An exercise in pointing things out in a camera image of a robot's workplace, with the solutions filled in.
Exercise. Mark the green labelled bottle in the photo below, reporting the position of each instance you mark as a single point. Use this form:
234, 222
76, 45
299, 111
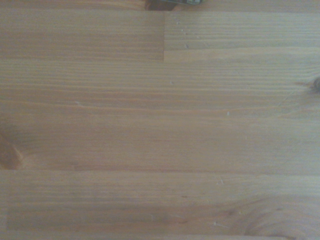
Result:
186, 1

